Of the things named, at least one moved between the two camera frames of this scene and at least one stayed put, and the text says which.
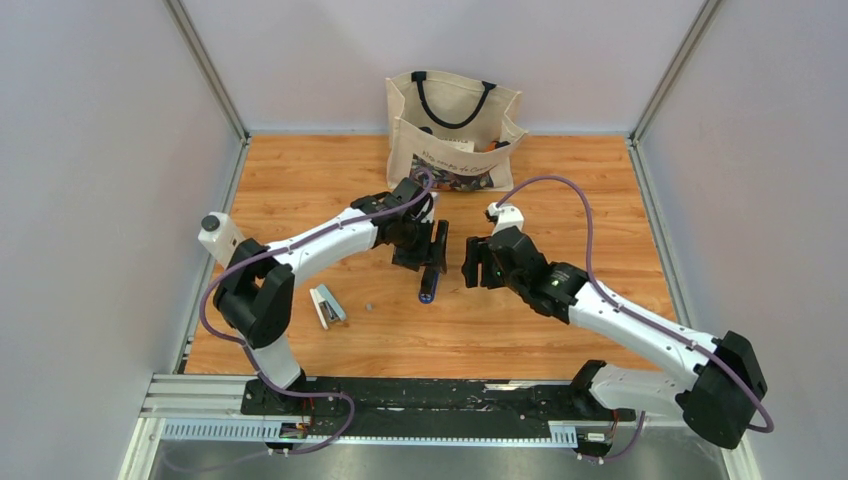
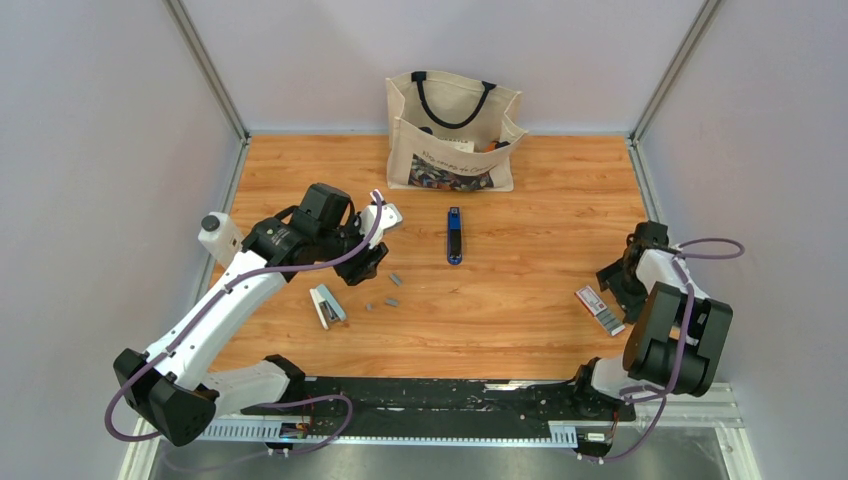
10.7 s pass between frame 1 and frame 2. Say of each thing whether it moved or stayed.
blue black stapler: moved
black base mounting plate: stayed
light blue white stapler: stayed
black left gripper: moved
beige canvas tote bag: stayed
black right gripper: moved
